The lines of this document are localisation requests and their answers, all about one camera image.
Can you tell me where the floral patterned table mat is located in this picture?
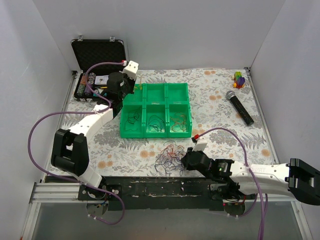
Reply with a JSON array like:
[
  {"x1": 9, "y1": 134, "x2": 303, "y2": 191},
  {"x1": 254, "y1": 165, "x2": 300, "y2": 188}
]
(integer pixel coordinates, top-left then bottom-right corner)
[{"x1": 44, "y1": 68, "x2": 278, "y2": 178}]

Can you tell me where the black microphone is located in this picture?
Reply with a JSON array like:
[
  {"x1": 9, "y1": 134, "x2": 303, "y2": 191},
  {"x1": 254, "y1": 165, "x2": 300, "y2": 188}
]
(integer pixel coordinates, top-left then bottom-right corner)
[{"x1": 226, "y1": 90, "x2": 254, "y2": 126}]

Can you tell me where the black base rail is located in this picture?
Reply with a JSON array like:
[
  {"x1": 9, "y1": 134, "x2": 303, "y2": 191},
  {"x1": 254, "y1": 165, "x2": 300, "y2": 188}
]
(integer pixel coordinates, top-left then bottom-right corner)
[{"x1": 78, "y1": 176, "x2": 254, "y2": 211}]

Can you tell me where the colourful toy block figure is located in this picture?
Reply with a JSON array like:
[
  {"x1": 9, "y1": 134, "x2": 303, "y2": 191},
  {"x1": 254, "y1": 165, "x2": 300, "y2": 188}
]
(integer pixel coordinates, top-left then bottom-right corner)
[{"x1": 231, "y1": 71, "x2": 246, "y2": 89}]

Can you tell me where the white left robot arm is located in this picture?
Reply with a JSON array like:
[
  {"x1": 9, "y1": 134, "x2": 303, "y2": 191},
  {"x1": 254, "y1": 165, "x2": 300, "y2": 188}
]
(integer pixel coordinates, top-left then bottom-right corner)
[{"x1": 51, "y1": 69, "x2": 137, "y2": 200}]

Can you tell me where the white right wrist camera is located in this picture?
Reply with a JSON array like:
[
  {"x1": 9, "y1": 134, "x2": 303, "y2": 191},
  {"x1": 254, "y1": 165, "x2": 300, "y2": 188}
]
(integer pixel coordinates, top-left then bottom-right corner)
[{"x1": 192, "y1": 134, "x2": 208, "y2": 152}]

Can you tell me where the coloured cable pile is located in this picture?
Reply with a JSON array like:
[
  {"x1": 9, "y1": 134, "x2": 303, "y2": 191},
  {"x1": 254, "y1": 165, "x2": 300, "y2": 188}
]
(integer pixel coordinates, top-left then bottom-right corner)
[{"x1": 153, "y1": 141, "x2": 188, "y2": 177}]

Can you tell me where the orange cable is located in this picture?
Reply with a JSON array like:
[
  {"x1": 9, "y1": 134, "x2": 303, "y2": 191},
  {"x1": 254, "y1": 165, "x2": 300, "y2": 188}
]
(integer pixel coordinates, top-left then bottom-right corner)
[{"x1": 169, "y1": 112, "x2": 188, "y2": 133}]

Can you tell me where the green compartment tray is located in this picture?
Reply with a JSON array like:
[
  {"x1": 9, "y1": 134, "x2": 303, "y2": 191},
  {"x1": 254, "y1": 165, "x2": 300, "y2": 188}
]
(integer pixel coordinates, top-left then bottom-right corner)
[{"x1": 119, "y1": 83, "x2": 192, "y2": 139}]

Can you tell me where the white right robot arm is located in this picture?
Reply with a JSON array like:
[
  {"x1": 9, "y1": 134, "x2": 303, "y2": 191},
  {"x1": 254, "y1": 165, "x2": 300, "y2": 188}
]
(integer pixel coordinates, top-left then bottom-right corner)
[{"x1": 181, "y1": 147, "x2": 320, "y2": 206}]

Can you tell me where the black poker chip case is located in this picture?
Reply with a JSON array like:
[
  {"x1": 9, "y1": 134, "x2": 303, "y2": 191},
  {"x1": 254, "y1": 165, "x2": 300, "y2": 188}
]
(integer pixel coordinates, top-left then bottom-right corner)
[{"x1": 71, "y1": 37, "x2": 127, "y2": 102}]

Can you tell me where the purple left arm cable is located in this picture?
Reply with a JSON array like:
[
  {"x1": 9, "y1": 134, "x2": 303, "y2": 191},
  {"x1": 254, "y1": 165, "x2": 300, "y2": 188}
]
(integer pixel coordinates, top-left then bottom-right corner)
[{"x1": 27, "y1": 60, "x2": 127, "y2": 225}]

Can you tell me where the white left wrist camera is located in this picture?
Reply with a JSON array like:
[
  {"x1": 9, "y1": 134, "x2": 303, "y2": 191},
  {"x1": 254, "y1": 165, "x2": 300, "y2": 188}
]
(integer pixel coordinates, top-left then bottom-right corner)
[{"x1": 122, "y1": 60, "x2": 139, "y2": 81}]

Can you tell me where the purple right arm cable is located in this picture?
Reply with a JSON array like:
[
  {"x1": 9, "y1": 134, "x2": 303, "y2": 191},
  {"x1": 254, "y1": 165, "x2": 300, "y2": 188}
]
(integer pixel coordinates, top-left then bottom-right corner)
[{"x1": 199, "y1": 127, "x2": 269, "y2": 240}]

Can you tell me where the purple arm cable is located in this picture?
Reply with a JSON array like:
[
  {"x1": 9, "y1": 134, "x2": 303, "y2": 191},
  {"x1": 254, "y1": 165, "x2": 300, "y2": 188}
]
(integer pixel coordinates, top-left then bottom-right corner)
[
  {"x1": 199, "y1": 127, "x2": 269, "y2": 240},
  {"x1": 27, "y1": 60, "x2": 127, "y2": 225}
]

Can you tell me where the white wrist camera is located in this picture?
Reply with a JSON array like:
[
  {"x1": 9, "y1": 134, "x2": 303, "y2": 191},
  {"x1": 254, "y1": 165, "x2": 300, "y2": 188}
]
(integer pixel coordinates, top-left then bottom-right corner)
[
  {"x1": 192, "y1": 134, "x2": 208, "y2": 152},
  {"x1": 122, "y1": 60, "x2": 139, "y2": 81}
]

